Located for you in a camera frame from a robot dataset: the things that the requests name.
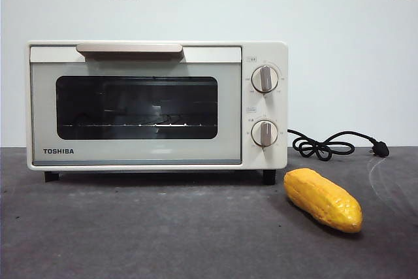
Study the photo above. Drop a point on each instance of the yellow corn cob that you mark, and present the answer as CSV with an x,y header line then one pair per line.
x,y
321,200

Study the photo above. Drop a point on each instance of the cream oven knob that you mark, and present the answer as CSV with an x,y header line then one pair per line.
x,y
265,79
264,133

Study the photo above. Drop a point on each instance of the cream Toshiba toaster oven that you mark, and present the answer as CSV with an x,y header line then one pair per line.
x,y
264,53

